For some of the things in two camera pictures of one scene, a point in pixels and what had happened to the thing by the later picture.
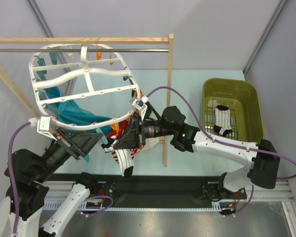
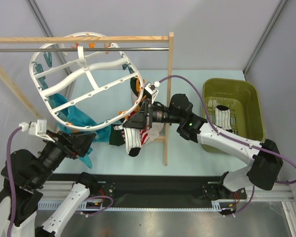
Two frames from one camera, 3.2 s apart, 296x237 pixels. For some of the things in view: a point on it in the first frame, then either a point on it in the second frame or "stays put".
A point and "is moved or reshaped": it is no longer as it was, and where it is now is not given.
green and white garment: (150, 114) → (117, 132)
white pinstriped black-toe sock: (222, 121) stays put
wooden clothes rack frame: (169, 40) stays put
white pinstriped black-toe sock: (126, 159) is moved or reshaped
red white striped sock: (124, 130) is moved or reshaped
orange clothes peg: (99, 54) → (92, 45)
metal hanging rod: (79, 50) stays put
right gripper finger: (130, 140) → (137, 121)
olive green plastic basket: (242, 98) stays put
